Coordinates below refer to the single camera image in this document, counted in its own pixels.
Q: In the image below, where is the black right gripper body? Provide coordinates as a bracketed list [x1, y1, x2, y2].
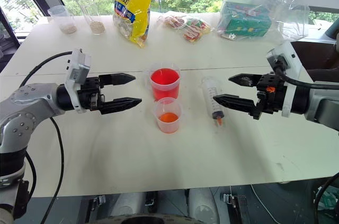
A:
[254, 71, 288, 115]

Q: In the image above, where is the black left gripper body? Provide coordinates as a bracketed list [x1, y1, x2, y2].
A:
[78, 75, 106, 112]

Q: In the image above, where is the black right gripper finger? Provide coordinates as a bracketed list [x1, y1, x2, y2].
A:
[212, 92, 267, 121]
[228, 73, 263, 87]

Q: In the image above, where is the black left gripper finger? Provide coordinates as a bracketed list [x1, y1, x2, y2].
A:
[99, 73, 137, 87]
[100, 97, 142, 115]

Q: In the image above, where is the clear plastic syringe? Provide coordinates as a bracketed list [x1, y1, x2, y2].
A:
[201, 75, 226, 133]

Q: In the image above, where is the cup of red liquid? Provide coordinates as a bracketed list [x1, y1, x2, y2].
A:
[144, 61, 182, 102]

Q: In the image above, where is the cup of orange liquid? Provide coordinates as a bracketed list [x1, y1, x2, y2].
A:
[153, 96, 183, 134]

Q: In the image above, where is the clear cup with grain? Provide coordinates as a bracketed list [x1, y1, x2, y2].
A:
[47, 5, 78, 34]
[78, 0, 106, 36]

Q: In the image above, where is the green cardboard box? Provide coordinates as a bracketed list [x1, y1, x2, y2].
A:
[218, 2, 272, 38]

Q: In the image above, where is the dark brown chair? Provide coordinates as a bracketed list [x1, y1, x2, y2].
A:
[290, 40, 339, 83]

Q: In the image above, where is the red green snack packet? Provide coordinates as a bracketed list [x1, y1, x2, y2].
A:
[182, 17, 213, 42]

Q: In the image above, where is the yellow snack bag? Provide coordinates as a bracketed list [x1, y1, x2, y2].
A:
[112, 0, 161, 49]

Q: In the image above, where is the green box in plastic bag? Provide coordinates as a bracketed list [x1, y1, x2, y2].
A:
[216, 0, 310, 42]

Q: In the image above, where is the silver robot leg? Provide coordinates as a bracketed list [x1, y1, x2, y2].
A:
[187, 187, 221, 224]

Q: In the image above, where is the dark rounded robot housing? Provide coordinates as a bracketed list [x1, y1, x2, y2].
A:
[91, 212, 209, 224]

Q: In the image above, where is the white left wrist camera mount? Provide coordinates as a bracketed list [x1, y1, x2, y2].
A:
[64, 48, 92, 114]

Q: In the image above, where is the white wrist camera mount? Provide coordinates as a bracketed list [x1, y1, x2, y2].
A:
[64, 48, 92, 114]
[265, 40, 306, 118]

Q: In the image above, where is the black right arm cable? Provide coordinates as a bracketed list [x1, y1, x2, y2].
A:
[273, 58, 339, 90]

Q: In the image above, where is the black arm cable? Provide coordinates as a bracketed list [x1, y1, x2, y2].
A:
[20, 51, 74, 224]
[273, 58, 339, 90]

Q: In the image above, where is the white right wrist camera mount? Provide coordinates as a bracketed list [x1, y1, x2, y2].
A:
[265, 40, 306, 118]

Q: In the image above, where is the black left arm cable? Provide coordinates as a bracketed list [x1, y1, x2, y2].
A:
[20, 51, 74, 224]

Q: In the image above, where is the metal table bracket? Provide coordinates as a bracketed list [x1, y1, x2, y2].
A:
[221, 192, 247, 210]
[90, 194, 107, 212]
[144, 191, 157, 209]

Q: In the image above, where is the thin white cable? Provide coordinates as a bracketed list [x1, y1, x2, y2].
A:
[249, 183, 269, 209]

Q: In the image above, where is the black shoulder cable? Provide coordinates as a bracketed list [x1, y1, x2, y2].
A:
[24, 152, 37, 200]

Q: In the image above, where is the black floor cable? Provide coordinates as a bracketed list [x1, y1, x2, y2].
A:
[313, 172, 339, 224]

